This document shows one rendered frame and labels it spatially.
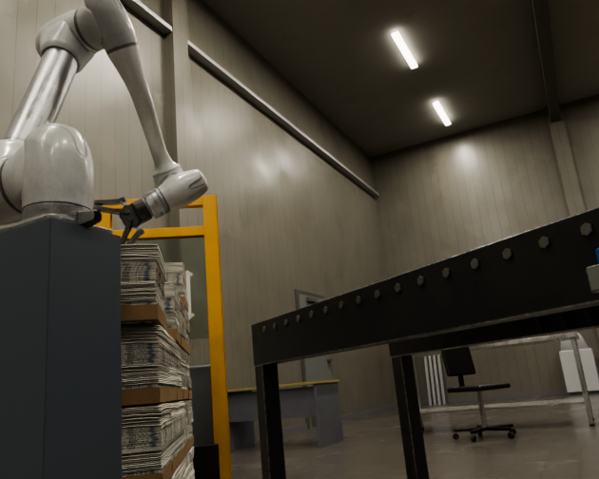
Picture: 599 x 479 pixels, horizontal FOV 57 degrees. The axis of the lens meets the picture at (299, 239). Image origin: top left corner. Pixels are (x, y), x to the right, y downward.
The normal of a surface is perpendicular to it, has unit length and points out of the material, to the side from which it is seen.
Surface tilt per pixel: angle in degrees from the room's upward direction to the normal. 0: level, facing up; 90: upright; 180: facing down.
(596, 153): 90
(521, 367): 90
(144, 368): 90
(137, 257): 90
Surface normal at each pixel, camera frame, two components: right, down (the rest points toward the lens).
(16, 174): -0.47, -0.17
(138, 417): 0.12, -0.26
